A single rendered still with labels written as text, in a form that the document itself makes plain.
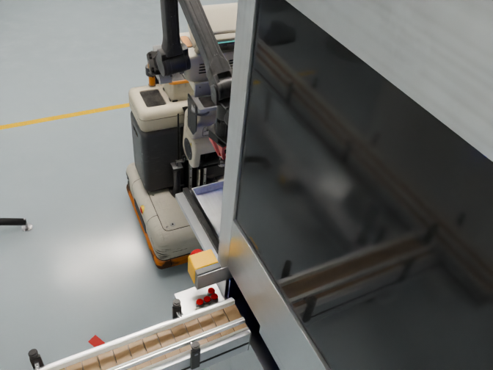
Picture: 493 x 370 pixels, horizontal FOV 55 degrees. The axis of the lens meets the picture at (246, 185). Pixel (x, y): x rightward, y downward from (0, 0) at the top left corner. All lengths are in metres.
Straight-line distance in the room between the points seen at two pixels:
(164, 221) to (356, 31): 1.94
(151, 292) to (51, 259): 0.58
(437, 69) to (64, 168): 2.90
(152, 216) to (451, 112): 2.08
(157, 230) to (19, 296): 0.75
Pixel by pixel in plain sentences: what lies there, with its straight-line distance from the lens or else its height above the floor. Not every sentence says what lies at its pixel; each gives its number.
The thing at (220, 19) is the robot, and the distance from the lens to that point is 1.83.
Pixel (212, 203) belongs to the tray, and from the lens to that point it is 1.70.
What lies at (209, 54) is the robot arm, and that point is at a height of 1.45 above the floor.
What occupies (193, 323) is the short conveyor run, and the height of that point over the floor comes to 0.93.
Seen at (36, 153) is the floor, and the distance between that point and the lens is 3.43.
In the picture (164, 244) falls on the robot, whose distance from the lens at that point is 2.40.
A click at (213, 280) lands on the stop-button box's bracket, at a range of 1.35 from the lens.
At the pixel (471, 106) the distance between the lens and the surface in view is 0.53.
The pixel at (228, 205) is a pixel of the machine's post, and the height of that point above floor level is 1.24.
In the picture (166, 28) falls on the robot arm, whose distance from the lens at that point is 1.66.
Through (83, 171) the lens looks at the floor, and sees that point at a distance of 3.23.
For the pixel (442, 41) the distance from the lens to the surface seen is 0.55.
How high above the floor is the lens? 2.08
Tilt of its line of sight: 42 degrees down
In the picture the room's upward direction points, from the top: 7 degrees clockwise
